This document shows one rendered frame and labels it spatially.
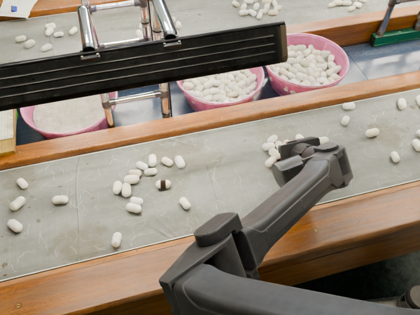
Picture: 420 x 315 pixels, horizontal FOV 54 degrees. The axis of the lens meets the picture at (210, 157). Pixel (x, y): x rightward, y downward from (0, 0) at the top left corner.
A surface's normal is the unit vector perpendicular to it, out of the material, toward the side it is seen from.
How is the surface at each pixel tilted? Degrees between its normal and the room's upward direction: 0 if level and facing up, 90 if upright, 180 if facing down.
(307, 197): 52
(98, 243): 0
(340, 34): 90
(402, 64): 0
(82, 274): 0
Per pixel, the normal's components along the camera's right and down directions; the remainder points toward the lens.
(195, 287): -0.24, -0.91
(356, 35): 0.27, 0.75
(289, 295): -0.29, -0.95
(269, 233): 0.72, -0.12
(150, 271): 0.01, -0.63
